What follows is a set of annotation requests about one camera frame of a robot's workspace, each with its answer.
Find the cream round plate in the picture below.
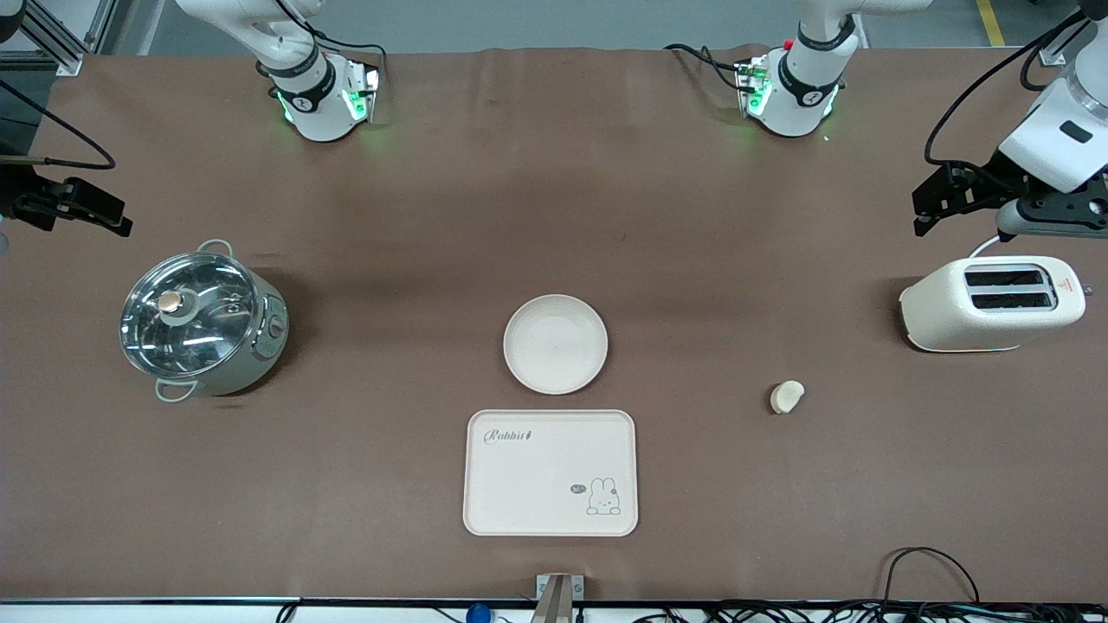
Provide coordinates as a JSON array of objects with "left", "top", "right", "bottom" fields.
[{"left": 503, "top": 294, "right": 609, "bottom": 396}]

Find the cream two-slot toaster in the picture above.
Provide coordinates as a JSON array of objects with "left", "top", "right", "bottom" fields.
[{"left": 899, "top": 254, "right": 1088, "bottom": 354}]

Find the glass pot lid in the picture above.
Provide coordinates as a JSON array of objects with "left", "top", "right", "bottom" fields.
[{"left": 119, "top": 252, "right": 264, "bottom": 381}]

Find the silver electric cooking pot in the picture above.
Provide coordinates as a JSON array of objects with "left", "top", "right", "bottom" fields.
[{"left": 119, "top": 240, "right": 291, "bottom": 404}]

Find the brown table cover sheet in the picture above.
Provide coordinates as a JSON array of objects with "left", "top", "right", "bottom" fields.
[{"left": 0, "top": 45, "right": 1108, "bottom": 605}]

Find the cream rabbit print tray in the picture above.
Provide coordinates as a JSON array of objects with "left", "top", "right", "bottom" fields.
[{"left": 462, "top": 409, "right": 640, "bottom": 538}]

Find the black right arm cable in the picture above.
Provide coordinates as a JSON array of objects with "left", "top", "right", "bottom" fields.
[{"left": 0, "top": 78, "right": 119, "bottom": 171}]

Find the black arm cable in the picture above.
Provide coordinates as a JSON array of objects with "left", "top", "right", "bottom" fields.
[
  {"left": 923, "top": 12, "right": 1088, "bottom": 170},
  {"left": 0, "top": 78, "right": 119, "bottom": 171}
]

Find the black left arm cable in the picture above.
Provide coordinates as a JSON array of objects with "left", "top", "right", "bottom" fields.
[{"left": 923, "top": 12, "right": 1088, "bottom": 170}]

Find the aluminium frame profile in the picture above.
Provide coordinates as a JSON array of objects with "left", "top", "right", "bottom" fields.
[
  {"left": 0, "top": 0, "right": 119, "bottom": 78},
  {"left": 1034, "top": 0, "right": 1108, "bottom": 67}
]

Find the black left base cable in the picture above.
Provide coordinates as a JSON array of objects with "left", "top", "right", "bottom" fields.
[{"left": 664, "top": 42, "right": 748, "bottom": 93}]

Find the black base cable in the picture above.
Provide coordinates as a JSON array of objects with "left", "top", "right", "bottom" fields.
[
  {"left": 664, "top": 42, "right": 748, "bottom": 93},
  {"left": 267, "top": 0, "right": 389, "bottom": 86}
]

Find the black right base cable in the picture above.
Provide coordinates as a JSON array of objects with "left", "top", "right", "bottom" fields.
[{"left": 267, "top": 0, "right": 389, "bottom": 86}]

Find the black looped cable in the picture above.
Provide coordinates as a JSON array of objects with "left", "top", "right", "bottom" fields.
[{"left": 878, "top": 546, "right": 984, "bottom": 607}]

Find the black cable bundle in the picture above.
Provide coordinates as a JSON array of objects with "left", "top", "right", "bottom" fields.
[{"left": 630, "top": 599, "right": 1108, "bottom": 623}]

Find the metal mounting bracket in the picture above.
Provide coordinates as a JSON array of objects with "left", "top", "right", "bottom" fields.
[{"left": 530, "top": 574, "right": 586, "bottom": 623}]

